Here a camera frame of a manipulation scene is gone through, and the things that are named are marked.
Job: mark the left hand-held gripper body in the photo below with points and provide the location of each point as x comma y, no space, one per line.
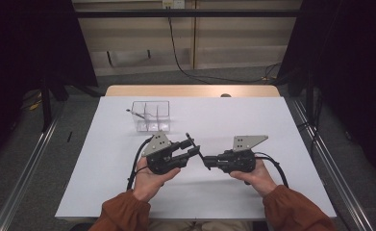
156,146

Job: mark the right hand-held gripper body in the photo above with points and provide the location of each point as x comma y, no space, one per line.
248,142

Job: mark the clear plastic organizer box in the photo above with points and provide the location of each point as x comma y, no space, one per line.
151,117

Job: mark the person's right hand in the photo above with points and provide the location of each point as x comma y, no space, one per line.
259,181

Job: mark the person's left hand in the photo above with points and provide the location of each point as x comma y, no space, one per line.
150,186

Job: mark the white board sheet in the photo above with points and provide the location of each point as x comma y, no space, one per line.
112,166

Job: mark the wooden table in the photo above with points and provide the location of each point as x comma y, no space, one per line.
176,90

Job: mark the small black floor stick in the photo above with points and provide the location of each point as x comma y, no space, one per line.
69,136

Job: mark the black curtain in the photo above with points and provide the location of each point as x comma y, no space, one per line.
22,48
352,64

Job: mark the black horizontal metal bar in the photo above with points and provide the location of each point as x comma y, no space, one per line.
182,13

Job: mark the aluminium floor rail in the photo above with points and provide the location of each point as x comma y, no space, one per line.
345,199
25,173

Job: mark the black metal stand post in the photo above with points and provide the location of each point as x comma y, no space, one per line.
46,102

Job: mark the white wall socket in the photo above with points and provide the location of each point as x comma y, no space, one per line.
173,3

